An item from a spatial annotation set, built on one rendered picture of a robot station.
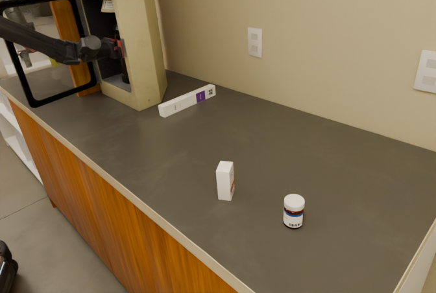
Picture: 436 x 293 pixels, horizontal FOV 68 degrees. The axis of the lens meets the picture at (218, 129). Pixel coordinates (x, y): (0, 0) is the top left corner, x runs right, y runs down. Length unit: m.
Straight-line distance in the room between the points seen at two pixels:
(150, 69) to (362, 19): 0.78
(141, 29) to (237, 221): 0.82
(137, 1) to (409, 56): 0.91
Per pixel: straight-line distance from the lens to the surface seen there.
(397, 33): 1.09
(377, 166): 1.01
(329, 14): 1.17
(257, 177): 0.91
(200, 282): 0.93
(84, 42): 1.30
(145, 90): 1.35
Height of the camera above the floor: 1.49
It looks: 29 degrees down
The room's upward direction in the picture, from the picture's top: 4 degrees counter-clockwise
